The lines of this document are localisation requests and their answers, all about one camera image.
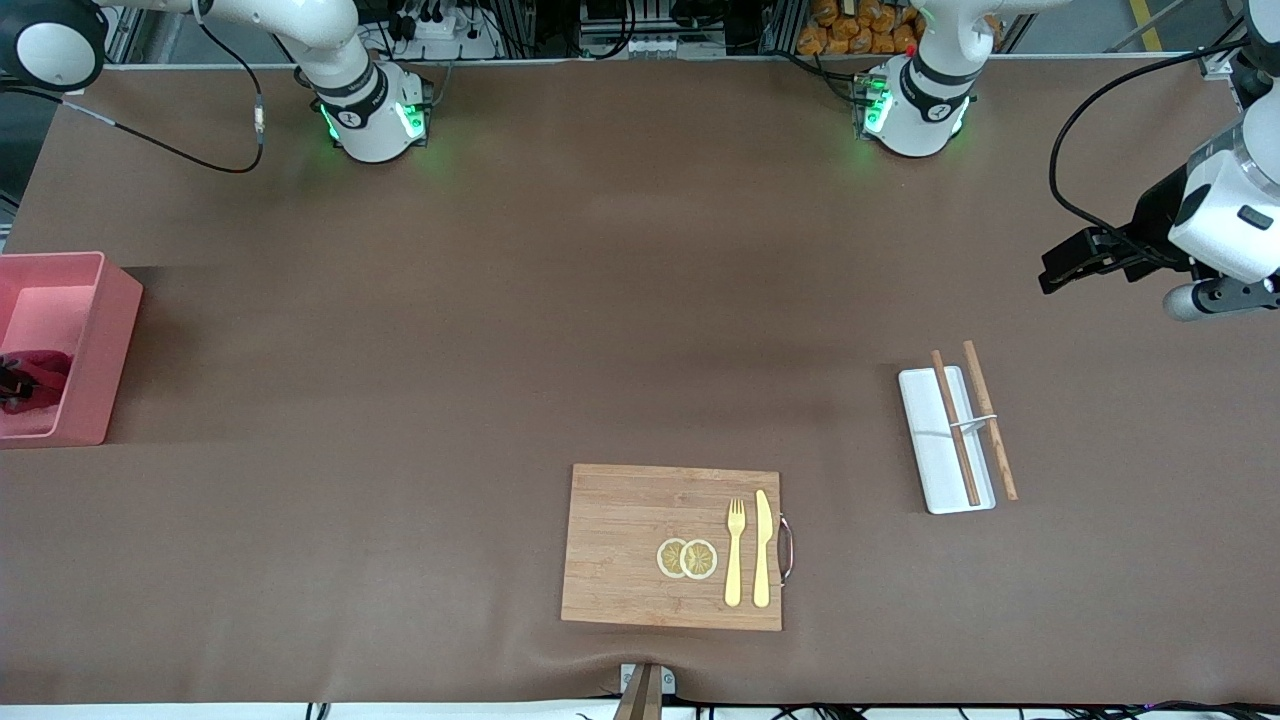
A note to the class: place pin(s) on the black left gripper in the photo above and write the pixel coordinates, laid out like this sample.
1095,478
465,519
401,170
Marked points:
1153,222

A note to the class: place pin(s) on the red and grey cloth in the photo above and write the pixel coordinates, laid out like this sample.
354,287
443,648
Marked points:
48,368

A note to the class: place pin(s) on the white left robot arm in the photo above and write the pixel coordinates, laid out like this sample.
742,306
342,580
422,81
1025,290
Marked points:
1230,220

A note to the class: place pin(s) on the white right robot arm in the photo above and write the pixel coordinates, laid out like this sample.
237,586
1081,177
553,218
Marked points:
370,120

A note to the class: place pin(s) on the pink plastic bin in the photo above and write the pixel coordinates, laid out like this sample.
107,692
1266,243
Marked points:
110,340

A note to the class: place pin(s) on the brown wooden chopstick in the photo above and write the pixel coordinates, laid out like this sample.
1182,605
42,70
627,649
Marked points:
992,425
958,430

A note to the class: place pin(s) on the thin white band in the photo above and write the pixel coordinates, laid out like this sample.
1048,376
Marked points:
975,421

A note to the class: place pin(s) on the white rectangular tray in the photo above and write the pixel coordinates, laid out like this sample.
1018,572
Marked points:
930,450

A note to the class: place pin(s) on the orange snack bags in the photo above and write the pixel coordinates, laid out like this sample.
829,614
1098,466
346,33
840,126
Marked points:
850,30

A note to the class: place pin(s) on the yellow plastic knife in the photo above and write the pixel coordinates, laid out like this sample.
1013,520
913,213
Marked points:
762,550

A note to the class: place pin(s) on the yellow plastic fork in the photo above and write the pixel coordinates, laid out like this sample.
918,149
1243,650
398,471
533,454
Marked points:
734,560

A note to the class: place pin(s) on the white connector block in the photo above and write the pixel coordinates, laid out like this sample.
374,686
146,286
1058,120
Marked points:
650,46

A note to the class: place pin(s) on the lemon slice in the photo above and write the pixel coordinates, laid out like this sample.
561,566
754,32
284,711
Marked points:
668,558
700,559

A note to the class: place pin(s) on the bamboo cutting board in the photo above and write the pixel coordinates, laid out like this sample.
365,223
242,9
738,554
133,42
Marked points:
620,550

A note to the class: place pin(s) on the white power strip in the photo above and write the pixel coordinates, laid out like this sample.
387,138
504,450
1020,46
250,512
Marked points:
440,35

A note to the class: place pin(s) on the grey metal mounting plate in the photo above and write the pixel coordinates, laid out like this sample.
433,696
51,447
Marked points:
668,680

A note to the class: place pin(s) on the brown camera pole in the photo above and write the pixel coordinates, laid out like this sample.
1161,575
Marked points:
640,695

